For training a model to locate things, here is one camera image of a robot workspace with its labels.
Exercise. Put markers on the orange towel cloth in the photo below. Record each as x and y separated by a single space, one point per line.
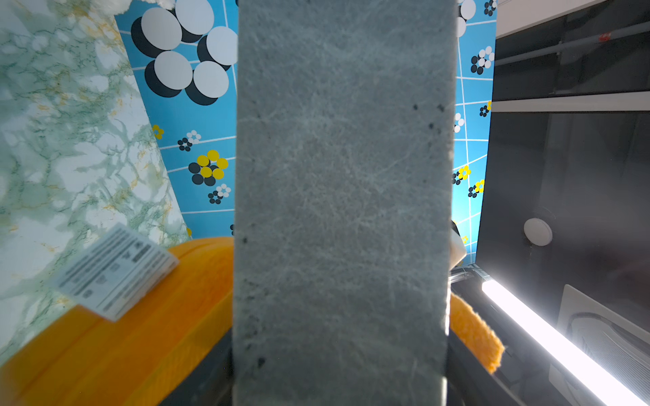
127 335

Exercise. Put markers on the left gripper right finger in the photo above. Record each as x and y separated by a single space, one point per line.
469 383

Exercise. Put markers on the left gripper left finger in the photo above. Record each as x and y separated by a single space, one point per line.
211 382

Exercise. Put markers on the ceiling light strip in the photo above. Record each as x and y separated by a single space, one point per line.
598 381

